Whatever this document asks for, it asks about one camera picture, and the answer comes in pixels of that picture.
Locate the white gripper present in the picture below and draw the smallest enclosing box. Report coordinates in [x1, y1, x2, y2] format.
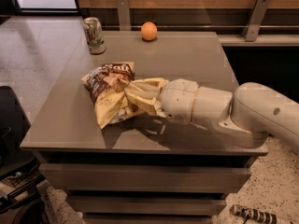
[124, 77, 199, 124]

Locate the brown sea salt chip bag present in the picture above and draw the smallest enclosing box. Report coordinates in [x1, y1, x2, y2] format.
[81, 62, 143, 129]

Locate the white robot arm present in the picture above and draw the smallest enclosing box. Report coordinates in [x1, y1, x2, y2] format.
[124, 78, 299, 152]

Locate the orange fruit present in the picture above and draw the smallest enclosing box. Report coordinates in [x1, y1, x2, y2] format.
[141, 21, 157, 41]

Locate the green white soda can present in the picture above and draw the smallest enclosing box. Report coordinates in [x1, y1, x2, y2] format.
[83, 17, 106, 55]

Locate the upper grey drawer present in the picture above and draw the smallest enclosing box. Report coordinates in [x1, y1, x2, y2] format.
[39, 163, 250, 193]

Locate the grey drawer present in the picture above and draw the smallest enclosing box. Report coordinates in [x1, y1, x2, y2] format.
[39, 163, 250, 193]
[66, 196, 226, 216]

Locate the lower grey drawer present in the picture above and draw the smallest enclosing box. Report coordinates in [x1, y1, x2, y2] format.
[66, 196, 226, 216]

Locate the black chair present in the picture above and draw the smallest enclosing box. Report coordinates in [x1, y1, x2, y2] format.
[0, 86, 36, 178]

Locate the striped cylindrical object on floor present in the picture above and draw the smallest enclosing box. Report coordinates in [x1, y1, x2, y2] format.
[230, 204, 278, 224]

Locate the black device on floor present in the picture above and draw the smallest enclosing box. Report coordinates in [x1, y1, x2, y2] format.
[0, 171, 45, 213]

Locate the left metal bracket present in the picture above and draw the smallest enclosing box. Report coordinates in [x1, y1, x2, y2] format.
[116, 0, 131, 31]

